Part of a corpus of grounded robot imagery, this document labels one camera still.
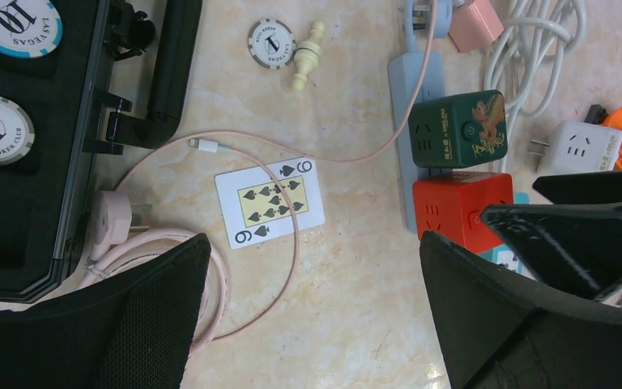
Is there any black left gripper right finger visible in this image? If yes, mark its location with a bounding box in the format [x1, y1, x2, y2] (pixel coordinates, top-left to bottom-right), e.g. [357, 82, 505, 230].
[420, 232, 622, 388]

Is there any teal power strip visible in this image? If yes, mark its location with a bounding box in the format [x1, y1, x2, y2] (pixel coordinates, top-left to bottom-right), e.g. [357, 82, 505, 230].
[479, 192, 530, 275]

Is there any cream chess pawn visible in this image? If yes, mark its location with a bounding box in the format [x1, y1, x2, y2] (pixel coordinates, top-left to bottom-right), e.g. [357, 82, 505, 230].
[292, 21, 326, 92]

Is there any pink thin cable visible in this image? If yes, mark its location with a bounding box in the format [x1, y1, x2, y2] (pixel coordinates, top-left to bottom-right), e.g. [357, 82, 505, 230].
[112, 0, 440, 342]

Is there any black poker chip case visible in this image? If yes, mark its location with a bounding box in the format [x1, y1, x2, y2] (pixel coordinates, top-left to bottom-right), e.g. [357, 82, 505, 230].
[0, 1, 202, 304]

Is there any dark green cube socket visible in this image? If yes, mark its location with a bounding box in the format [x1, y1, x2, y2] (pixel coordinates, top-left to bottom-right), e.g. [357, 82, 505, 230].
[408, 89, 509, 169]

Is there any white coiled cable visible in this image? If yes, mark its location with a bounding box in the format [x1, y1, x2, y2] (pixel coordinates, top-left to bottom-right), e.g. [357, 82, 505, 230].
[482, 0, 587, 173]

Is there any pink round plug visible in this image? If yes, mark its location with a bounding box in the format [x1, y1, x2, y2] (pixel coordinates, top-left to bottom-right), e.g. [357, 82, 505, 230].
[77, 190, 230, 356]

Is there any pink usb charger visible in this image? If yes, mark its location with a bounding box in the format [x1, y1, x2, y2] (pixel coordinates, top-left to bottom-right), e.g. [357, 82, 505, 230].
[449, 0, 505, 53]

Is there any loose poker chip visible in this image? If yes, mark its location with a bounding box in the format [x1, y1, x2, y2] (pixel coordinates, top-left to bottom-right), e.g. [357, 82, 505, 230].
[248, 18, 296, 70]

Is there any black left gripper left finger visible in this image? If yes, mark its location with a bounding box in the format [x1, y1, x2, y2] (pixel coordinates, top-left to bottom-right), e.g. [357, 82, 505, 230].
[0, 234, 211, 388]

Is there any white tiger cube socket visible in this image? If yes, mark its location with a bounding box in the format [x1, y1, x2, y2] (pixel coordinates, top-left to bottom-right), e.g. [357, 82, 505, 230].
[530, 121, 622, 176]

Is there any red cube socket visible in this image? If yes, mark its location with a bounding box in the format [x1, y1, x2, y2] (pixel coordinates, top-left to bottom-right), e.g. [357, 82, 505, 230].
[412, 171, 513, 254]

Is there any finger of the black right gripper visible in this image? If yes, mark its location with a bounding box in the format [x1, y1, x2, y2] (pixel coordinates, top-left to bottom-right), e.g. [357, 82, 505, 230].
[481, 202, 622, 301]
[532, 170, 622, 204]

